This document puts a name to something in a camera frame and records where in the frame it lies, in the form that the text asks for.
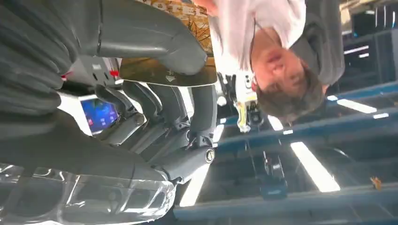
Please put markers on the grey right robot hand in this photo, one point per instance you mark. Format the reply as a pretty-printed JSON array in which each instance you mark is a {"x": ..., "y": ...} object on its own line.
[{"x": 149, "y": 31}]

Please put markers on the person's hand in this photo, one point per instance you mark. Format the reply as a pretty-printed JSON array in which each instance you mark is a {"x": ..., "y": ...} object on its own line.
[{"x": 206, "y": 6}]

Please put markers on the white device with blue screen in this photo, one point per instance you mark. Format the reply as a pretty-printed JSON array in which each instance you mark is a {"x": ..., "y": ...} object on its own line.
[{"x": 99, "y": 115}]

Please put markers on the ribbed grey right arm sleeve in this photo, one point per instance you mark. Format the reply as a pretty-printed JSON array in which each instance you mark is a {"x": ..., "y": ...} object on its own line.
[{"x": 31, "y": 56}]

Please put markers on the white and yellow device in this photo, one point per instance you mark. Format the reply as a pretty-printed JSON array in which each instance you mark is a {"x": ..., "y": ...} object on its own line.
[{"x": 247, "y": 102}]

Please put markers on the person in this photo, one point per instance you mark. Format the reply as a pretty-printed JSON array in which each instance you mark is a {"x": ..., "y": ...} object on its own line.
[{"x": 280, "y": 62}]

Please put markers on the black ceiling mounted device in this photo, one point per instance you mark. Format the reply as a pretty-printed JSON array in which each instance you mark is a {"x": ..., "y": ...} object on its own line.
[{"x": 273, "y": 177}]

